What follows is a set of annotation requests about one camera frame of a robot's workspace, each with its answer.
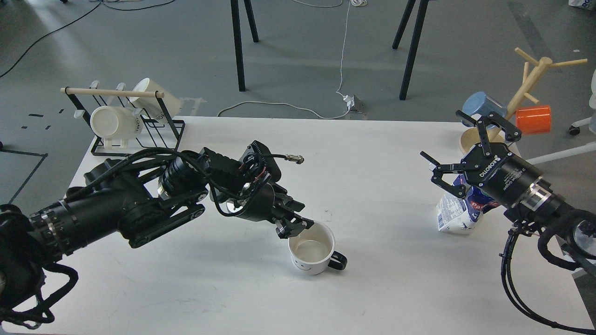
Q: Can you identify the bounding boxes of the white smiley mug black handle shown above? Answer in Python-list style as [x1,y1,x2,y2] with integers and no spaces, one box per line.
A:
[289,222,348,275]

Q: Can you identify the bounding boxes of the blue mug on tree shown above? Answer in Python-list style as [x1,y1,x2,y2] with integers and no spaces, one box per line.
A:
[462,92,508,117]

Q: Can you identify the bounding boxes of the black wire mug rack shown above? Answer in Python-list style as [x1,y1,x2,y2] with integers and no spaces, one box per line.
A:
[60,78,185,156]

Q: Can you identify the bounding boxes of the cream mug rear on rack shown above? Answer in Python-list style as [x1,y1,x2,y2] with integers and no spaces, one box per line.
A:
[128,78,182,118]

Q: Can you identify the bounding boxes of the left black table legs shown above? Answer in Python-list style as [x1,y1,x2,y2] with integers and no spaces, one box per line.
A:
[230,0,259,92]

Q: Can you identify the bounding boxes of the blue white milk carton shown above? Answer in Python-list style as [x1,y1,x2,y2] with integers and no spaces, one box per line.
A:
[436,174,501,234]

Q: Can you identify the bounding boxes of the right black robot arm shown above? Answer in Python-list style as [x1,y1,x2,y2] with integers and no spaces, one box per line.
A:
[420,110,596,335]

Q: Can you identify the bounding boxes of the black floor cable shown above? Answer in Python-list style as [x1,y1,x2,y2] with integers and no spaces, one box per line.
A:
[0,0,176,78]

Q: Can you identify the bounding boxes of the black table legs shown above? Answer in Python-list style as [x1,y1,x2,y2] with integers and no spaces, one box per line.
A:
[392,0,429,101]
[230,0,259,92]

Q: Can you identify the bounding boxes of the right black table legs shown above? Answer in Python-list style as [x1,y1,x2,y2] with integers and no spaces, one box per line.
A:
[392,0,429,101]

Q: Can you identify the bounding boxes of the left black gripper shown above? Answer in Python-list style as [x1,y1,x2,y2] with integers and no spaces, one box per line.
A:
[219,182,314,239]

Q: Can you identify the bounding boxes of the wooden mug tree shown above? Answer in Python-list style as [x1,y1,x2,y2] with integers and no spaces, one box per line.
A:
[459,47,588,154]

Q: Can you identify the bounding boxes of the white power cable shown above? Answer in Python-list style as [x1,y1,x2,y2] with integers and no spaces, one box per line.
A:
[217,0,367,120]

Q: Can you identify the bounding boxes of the white chair base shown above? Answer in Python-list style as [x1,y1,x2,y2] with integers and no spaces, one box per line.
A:
[524,67,596,164]

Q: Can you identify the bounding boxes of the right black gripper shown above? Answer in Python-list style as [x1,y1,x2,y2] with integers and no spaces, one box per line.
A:
[420,110,555,210]

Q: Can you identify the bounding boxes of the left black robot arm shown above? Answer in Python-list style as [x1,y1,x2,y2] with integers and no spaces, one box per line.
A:
[1,141,314,329]

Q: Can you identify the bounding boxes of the grey power adapter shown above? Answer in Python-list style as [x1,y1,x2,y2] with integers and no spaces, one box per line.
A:
[342,95,364,113]

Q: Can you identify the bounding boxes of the orange mug on tree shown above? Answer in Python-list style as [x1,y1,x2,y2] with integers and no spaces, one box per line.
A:
[515,105,552,135]

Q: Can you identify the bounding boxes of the white mug front on rack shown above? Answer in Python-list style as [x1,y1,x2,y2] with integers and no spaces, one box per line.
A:
[91,106,142,140]

